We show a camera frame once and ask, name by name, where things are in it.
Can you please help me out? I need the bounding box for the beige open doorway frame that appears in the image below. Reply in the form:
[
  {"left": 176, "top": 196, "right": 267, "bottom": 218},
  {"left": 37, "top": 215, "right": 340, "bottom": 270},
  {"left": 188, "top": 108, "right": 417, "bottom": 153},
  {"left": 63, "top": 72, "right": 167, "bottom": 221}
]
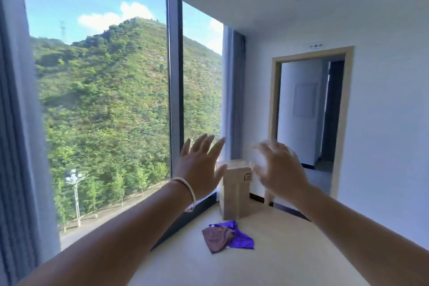
[{"left": 268, "top": 46, "right": 355, "bottom": 208}]

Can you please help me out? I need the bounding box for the person's right forearm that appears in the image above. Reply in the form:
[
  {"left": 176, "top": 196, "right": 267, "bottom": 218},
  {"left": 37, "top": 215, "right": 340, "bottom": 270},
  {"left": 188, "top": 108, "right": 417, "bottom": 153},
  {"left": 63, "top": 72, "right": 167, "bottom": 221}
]
[{"left": 294, "top": 185, "right": 429, "bottom": 286}]

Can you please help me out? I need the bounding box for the blue grey curtain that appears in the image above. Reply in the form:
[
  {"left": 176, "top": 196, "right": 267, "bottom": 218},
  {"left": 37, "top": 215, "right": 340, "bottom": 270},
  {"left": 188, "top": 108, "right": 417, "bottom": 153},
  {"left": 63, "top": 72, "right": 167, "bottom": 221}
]
[
  {"left": 0, "top": 0, "right": 41, "bottom": 286},
  {"left": 231, "top": 31, "right": 246, "bottom": 161}
]

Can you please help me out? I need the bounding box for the dark framed window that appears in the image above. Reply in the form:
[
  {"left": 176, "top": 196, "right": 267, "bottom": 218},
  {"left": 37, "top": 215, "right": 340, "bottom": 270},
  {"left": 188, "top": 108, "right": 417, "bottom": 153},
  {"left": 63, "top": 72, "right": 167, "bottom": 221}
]
[{"left": 20, "top": 0, "right": 224, "bottom": 251}]

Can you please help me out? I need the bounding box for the person's right hand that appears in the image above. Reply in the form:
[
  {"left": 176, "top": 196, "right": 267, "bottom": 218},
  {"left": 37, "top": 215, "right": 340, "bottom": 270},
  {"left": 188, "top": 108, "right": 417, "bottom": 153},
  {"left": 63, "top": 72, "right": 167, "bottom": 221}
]
[{"left": 251, "top": 140, "right": 311, "bottom": 202}]

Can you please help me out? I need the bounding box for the white wall panel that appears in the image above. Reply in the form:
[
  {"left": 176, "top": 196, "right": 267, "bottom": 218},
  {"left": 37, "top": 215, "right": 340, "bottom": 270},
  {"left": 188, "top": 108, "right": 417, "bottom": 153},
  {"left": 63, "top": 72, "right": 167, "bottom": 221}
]
[{"left": 292, "top": 82, "right": 317, "bottom": 118}]

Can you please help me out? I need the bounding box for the brown cardboard box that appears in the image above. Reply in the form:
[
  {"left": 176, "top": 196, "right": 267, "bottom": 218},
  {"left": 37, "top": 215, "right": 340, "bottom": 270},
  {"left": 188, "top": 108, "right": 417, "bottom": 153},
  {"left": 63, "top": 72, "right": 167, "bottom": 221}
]
[{"left": 216, "top": 159, "right": 254, "bottom": 221}]

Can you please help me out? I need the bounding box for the purple towel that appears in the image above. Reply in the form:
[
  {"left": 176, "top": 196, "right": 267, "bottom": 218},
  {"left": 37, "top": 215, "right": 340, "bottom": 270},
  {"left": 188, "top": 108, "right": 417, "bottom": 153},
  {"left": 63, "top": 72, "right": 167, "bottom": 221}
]
[{"left": 209, "top": 220, "right": 255, "bottom": 250}]

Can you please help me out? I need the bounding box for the person's left forearm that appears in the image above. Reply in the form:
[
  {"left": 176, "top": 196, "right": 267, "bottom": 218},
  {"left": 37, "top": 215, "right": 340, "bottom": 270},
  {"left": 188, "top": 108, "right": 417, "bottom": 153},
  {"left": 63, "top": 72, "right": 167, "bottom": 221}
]
[{"left": 17, "top": 181, "right": 195, "bottom": 286}]

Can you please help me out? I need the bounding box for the brown towel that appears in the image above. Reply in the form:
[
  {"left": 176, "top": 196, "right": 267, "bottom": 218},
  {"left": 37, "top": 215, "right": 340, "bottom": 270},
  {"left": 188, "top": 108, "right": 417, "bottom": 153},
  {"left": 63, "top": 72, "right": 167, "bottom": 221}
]
[{"left": 202, "top": 225, "right": 235, "bottom": 255}]

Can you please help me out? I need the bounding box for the silver bracelet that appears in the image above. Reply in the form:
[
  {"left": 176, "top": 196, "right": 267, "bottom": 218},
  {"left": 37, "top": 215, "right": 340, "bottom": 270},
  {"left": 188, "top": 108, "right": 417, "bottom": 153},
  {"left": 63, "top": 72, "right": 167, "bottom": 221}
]
[{"left": 170, "top": 177, "right": 197, "bottom": 213}]

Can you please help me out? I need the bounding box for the white sheer curtain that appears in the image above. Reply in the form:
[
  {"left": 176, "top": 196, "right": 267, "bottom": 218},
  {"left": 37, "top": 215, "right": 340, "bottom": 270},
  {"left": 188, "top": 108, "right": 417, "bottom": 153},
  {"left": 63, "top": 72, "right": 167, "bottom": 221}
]
[
  {"left": 0, "top": 0, "right": 61, "bottom": 263},
  {"left": 221, "top": 26, "right": 235, "bottom": 162}
]

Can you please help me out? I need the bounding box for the person's left hand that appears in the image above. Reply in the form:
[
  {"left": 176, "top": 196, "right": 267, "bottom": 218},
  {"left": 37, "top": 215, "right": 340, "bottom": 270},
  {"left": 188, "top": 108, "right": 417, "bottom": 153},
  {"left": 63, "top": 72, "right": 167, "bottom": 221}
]
[{"left": 174, "top": 134, "right": 228, "bottom": 201}]

